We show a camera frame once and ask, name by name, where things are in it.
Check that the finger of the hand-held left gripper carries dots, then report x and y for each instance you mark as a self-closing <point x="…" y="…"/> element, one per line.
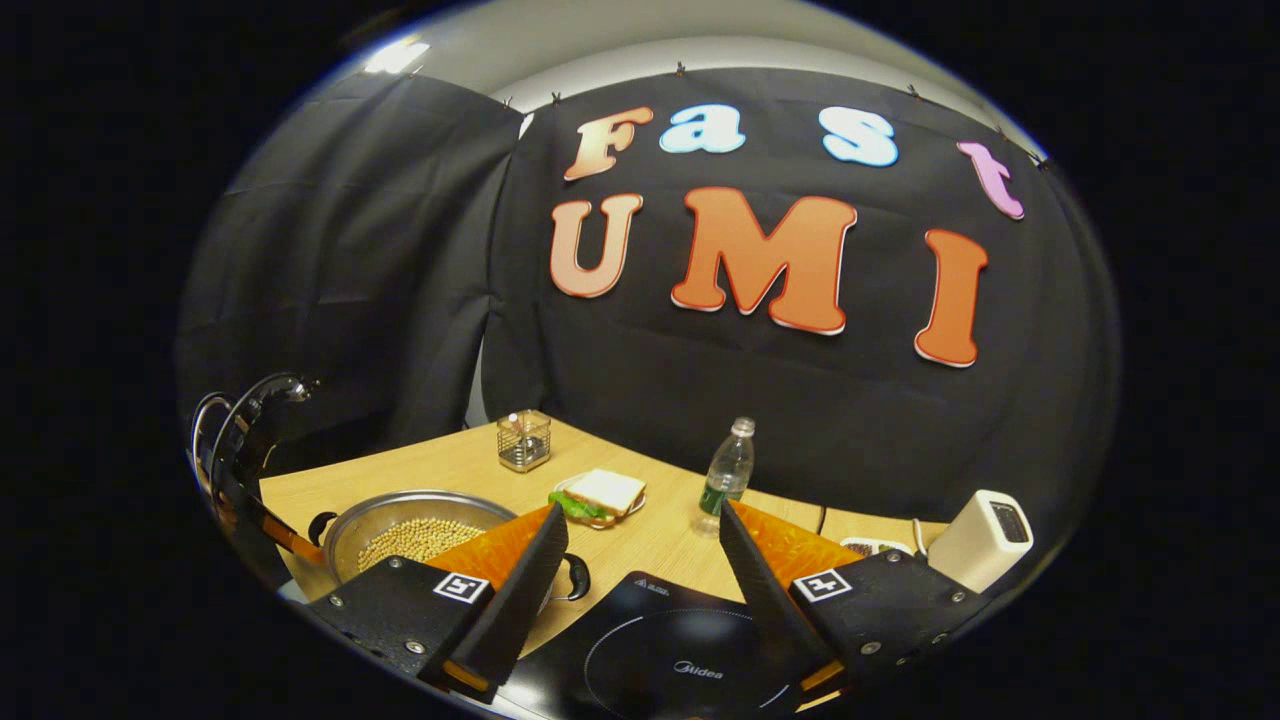
<point x="295" y="542"/>

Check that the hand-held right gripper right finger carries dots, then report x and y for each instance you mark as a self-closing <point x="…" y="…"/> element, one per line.
<point x="770" y="600"/>

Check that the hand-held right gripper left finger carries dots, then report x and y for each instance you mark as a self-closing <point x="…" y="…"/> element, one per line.
<point x="520" y="600"/>

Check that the black induction cooktop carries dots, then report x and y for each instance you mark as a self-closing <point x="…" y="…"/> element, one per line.
<point x="680" y="660"/>

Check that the steel pot with soybeans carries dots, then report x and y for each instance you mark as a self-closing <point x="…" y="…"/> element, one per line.
<point x="410" y="540"/>

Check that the white divided bean dish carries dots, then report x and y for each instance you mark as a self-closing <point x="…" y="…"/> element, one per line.
<point x="875" y="547"/>

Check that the clear plastic water bottle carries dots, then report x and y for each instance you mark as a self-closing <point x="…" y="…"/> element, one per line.
<point x="727" y="480"/>

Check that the sandwich with lettuce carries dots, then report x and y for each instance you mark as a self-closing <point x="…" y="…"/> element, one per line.
<point x="605" y="492"/>

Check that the white rectangular device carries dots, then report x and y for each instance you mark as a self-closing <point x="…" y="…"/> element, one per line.
<point x="975" y="545"/>

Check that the narrow ceiling light panel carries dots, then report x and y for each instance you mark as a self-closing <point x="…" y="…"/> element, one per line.
<point x="395" y="57"/>

